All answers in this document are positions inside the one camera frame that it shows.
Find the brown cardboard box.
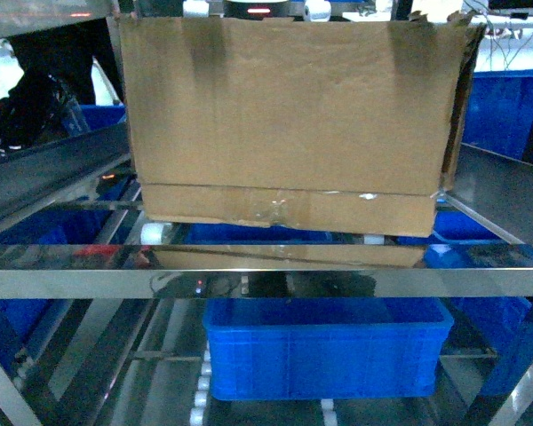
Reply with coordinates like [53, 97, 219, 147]
[119, 17, 485, 237]

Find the metal roller shelf rack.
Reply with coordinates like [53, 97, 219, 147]
[0, 121, 533, 425]

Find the blue plastic bin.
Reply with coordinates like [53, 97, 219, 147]
[462, 69, 533, 160]
[203, 297, 454, 401]

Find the blue plastic bin upper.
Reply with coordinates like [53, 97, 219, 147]
[462, 69, 533, 160]

